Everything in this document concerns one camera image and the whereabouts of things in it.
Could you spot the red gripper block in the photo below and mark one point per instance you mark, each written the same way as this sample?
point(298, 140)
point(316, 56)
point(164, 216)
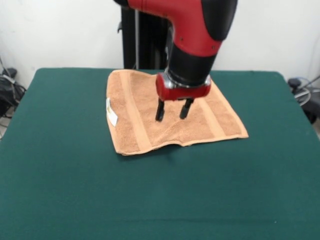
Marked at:
point(182, 93)

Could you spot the tan terry towel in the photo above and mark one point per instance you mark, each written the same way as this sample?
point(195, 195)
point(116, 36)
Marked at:
point(220, 117)

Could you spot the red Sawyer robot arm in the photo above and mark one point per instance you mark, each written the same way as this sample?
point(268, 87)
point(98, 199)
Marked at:
point(200, 37)

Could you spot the dark green table cloth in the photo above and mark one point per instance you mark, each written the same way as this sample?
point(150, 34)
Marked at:
point(75, 175)

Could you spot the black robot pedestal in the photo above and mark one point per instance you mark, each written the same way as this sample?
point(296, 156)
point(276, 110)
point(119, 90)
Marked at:
point(145, 42)

